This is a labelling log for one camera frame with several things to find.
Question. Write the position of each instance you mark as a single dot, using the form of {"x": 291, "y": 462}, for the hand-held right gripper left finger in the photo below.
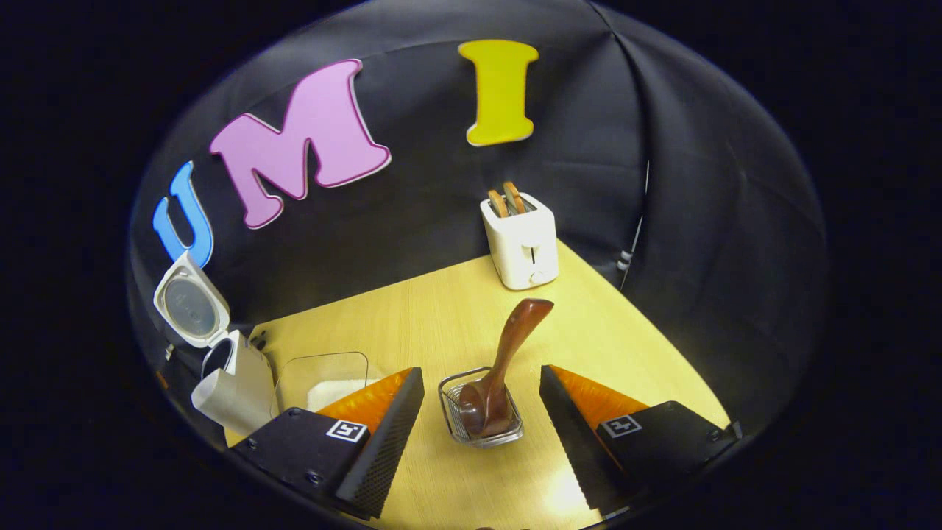
{"x": 390, "y": 442}

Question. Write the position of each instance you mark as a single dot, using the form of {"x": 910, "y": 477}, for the white rice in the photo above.
{"x": 335, "y": 394}

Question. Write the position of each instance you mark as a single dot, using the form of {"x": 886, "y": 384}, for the white rice cooker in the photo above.
{"x": 243, "y": 390}

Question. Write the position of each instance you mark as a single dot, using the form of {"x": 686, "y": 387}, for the white toaster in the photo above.
{"x": 522, "y": 250}

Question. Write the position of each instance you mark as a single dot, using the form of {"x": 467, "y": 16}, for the black backdrop cloth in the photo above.
{"x": 441, "y": 184}

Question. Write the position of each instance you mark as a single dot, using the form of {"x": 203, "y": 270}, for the brown toast slice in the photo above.
{"x": 498, "y": 204}
{"x": 514, "y": 197}

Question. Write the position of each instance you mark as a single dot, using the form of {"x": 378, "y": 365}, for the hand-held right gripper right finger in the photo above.
{"x": 574, "y": 442}

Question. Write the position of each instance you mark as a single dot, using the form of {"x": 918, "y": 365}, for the clear plastic container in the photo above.
{"x": 324, "y": 368}

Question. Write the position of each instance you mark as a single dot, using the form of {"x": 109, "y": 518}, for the brown wooden spoon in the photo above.
{"x": 508, "y": 353}

